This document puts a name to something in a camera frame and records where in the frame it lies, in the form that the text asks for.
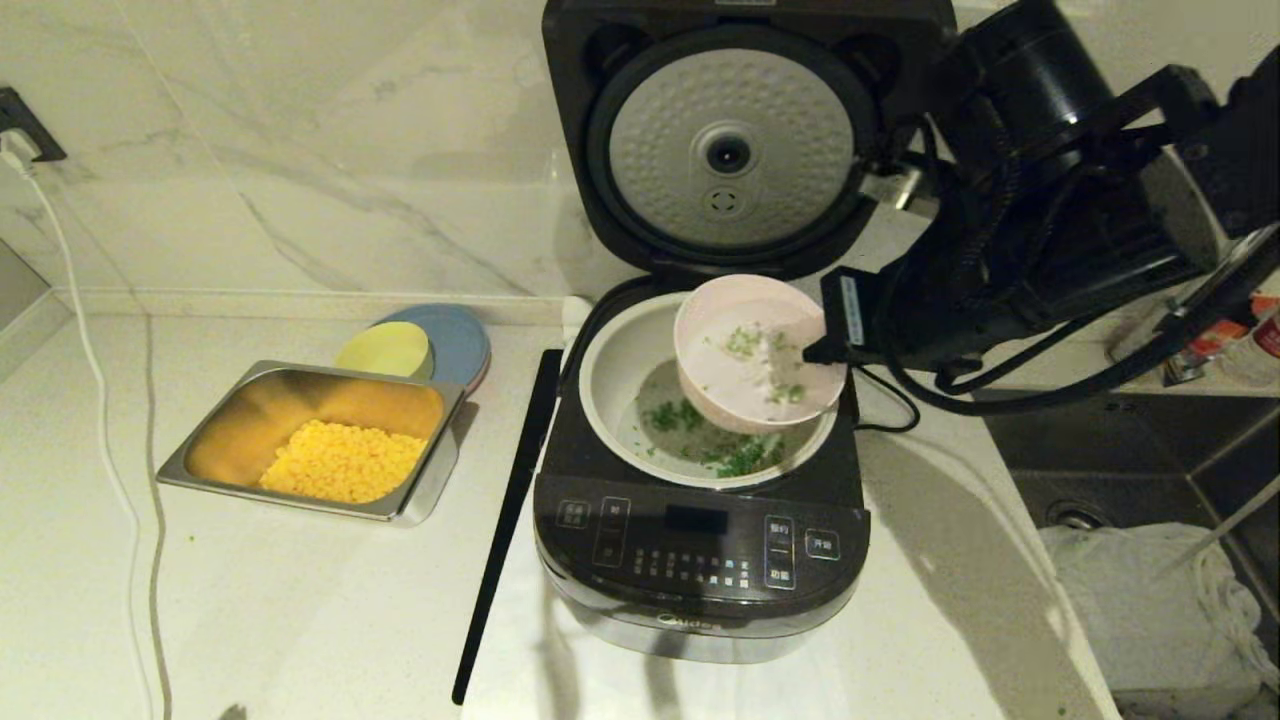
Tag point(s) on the long black flat strip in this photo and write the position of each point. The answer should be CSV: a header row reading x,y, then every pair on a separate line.
x,y
505,530

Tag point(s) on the stainless steel tray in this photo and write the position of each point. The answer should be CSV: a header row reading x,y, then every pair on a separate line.
x,y
250,420

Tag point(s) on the black wall socket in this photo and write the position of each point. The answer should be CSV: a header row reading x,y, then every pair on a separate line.
x,y
25,125

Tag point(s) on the clear plastic bottle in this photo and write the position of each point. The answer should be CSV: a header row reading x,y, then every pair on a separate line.
x,y
1265,355

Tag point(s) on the white cloth with green specks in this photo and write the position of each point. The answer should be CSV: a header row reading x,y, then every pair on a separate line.
x,y
1140,610

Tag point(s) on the pink bowl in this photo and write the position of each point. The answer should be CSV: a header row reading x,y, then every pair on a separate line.
x,y
740,300

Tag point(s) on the yellow corn kernels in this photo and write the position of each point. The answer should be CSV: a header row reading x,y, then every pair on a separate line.
x,y
345,462

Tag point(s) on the yellow-green small dish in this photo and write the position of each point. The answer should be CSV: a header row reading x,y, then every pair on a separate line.
x,y
385,350

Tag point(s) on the black rice cooker body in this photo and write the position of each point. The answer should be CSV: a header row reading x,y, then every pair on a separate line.
x,y
700,560

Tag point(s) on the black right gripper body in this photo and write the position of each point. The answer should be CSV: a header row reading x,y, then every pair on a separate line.
x,y
865,315

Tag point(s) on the black rice cooker lid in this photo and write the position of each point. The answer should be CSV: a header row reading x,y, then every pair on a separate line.
x,y
590,120

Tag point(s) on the green grains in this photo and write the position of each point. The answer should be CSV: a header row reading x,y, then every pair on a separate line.
x,y
745,455

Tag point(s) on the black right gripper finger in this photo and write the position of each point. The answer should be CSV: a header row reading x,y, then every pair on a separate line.
x,y
830,352

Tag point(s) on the chrome faucet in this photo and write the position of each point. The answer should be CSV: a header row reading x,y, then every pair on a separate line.
x,y
1230,280

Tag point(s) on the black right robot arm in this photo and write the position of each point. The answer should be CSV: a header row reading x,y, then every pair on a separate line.
x,y
1050,80

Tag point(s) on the orange labelled bottle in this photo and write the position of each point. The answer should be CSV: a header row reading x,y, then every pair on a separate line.
x,y
1235,335

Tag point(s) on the blue plate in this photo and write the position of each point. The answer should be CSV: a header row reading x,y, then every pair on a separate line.
x,y
460,345

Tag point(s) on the white inner pot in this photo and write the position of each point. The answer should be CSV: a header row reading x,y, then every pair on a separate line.
x,y
620,370

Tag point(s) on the round metal sink drain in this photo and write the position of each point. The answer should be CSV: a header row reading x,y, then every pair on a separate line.
x,y
1072,515

